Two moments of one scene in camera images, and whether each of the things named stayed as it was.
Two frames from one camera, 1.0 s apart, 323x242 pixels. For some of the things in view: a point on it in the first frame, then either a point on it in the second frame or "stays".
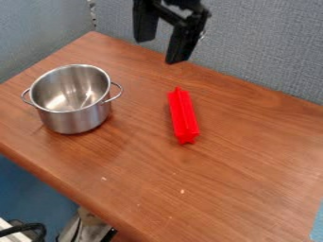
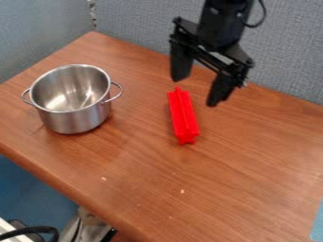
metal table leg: [86, 229] stays
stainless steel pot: [72, 95] stays
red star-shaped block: [183, 115] stays
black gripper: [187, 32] to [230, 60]
